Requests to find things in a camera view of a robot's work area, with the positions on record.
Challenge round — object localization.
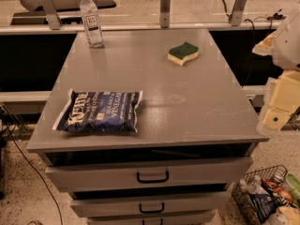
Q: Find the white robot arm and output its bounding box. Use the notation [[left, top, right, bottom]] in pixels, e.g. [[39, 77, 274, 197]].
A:
[[252, 4, 300, 136]]

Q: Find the black floor cable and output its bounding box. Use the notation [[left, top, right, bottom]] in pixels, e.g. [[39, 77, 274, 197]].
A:
[[0, 122, 65, 225]]

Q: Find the green can in basket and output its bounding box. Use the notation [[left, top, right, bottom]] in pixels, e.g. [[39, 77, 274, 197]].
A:
[[283, 173, 300, 200]]

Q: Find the grey drawer cabinet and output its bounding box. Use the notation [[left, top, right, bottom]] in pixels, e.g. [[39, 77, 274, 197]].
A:
[[27, 29, 263, 225]]

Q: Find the dark snack bag in basket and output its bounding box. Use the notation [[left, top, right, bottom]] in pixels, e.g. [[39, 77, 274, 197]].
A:
[[249, 194, 277, 222]]

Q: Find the plastic bottle in basket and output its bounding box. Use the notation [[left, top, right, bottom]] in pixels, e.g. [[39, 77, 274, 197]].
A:
[[239, 175, 267, 195]]

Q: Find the middle metal bracket post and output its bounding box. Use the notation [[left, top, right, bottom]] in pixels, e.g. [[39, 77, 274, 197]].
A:
[[159, 0, 171, 28]]

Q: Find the wire basket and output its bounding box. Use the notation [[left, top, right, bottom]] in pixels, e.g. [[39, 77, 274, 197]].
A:
[[232, 165, 300, 225]]

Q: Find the blue Kettle chip bag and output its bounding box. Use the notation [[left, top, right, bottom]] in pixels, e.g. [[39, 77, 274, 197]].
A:
[[52, 90, 143, 133]]

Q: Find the clear plastic water bottle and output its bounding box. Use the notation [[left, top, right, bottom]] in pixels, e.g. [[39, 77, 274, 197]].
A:
[[80, 0, 103, 48]]

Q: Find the right metal bracket post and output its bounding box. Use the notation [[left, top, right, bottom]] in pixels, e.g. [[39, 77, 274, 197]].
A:
[[229, 0, 247, 26]]

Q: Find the black wall cable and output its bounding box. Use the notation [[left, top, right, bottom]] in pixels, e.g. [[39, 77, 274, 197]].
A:
[[218, 0, 286, 86]]

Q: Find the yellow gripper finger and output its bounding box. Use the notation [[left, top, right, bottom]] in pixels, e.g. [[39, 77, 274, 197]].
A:
[[257, 71, 300, 136]]

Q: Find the green yellow sponge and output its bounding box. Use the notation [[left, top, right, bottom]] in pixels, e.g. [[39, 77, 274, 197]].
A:
[[167, 42, 199, 66]]

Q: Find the metal bracket post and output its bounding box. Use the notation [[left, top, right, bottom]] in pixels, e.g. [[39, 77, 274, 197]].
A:
[[39, 0, 61, 30], [159, 0, 171, 28], [229, 0, 247, 26]]

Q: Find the left metal bracket post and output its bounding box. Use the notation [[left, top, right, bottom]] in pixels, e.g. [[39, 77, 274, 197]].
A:
[[39, 0, 61, 30]]

